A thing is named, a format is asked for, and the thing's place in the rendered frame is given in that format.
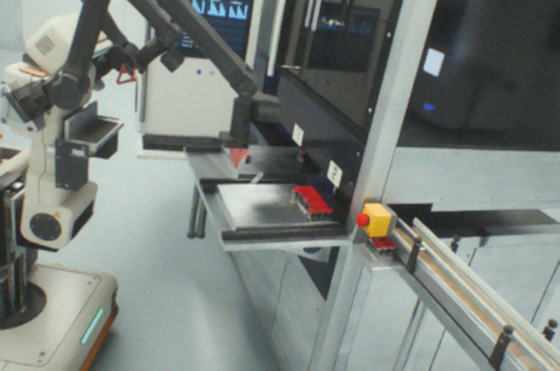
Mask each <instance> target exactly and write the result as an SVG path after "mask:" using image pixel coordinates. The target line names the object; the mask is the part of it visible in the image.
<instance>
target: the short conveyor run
mask: <svg viewBox="0 0 560 371"><path fill-rule="evenodd" d="M396 224H397V225H398V226H399V227H400V228H394V231H393V234H392V235H391V236H388V239H390V240H391V241H392V243H393V244H395V245H396V248H395V252H394V256H395V257H396V258H397V260H398V261H399V262H400V263H401V264H402V265H403V266H404V269H403V271H402V273H398V274H399V275H400V276H401V277H402V279H403V280H404V281H405V282H406V283H407V285H408V286H409V287H410V288H411V289H412V291H413V292H414V293H415V294H416V295H417V296H418V297H419V298H420V299H421V300H422V302H423V303H424V304H425V305H426V306H427V308H428V309H429V310H430V311H431V312H432V314H433V315H434V316H435V317H436V318H437V320H438V321H439V322H440V323H441V324H442V326H443V327H444V328H445V329H446V330H447V331H448V332H449V333H450V334H451V335H452V337H453V338H454V339H455V340H456V341H457V343H458V344H459V345H460V346H461V347H462V349H463V350H464V351H465V352H466V353H467V355H468V356H469V357H470V358H471V359H472V361H473V362H474V363H475V364H476V365H477V366H478V367H479V368H480V369H481V370H482V371H560V352H559V351H558V350H557V349H556V348H555V347H553V346H552V345H551V342H552V340H553V337H554V334H555V332H554V331H553V328H557V327H558V321H557V320H555V319H553V318H552V319H549V320H548V322H547V324H548V326H545V328H544V330H543V331H542V333H539V332H538V331H537V330H536V329H535V328H534V327H533V326H532V325H531V324H530V323H528V322H527V321H526V320H525V319H524V318H523V317H522V316H521V315H520V314H519V313H518V312H517V311H515V310H514V309H513V308H512V307H511V306H510V305H509V304H508V303H507V302H506V301H505V300H504V299H503V298H501V297H500V296H499V295H498V294H497V293H496V292H495V291H494V290H493V289H492V288H491V287H489V286H488V285H487V284H486V283H485V282H484V281H483V280H482V279H481V278H480V277H479V276H478V275H477V274H475V273H474V272H473V271H472V270H471V269H470V268H469V267H468V266H467V265H466V264H465V263H464V262H463V261H462V260H461V259H460V258H459V257H458V256H457V255H456V253H457V250H458V246H459V245H458V244H457V242H460V241H461V237H460V236H459V235H454V237H453V240H454V241H452V242H451V245H450V246H446V245H445V244H444V243H443V242H442V241H441V240H440V239H439V238H437V237H436V236H435V235H434V234H433V233H432V232H431V231H430V230H429V229H428V228H427V227H425V226H424V225H423V224H422V223H421V222H420V221H419V220H418V219H417V218H415V219H414V221H413V224H414V225H415V226H416V227H412V228H409V227H408V226H407V225H406V224H405V223H404V222H403V221H402V220H401V219H400V218H399V219H397V222H396Z"/></svg>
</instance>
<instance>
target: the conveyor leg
mask: <svg viewBox="0 0 560 371"><path fill-rule="evenodd" d="M430 314H431V311H430V310H429V309H428V308H427V306H426V305H425V304H424V303H423V302H422V300H421V299H420V298H419V297H417V300H416V303H415V305H414V308H413V311H412V315H411V318H410V320H409V322H408V325H407V329H406V332H405V334H404V337H403V340H402V344H401V347H400V349H399V352H398V355H397V358H396V361H395V364H394V366H393V369H392V371H410V369H411V367H412V365H413V360H414V359H415V356H416V353H417V350H418V347H419V344H420V342H421V339H422V337H423V333H424V330H425V328H426V326H427V323H428V319H429V317H430Z"/></svg>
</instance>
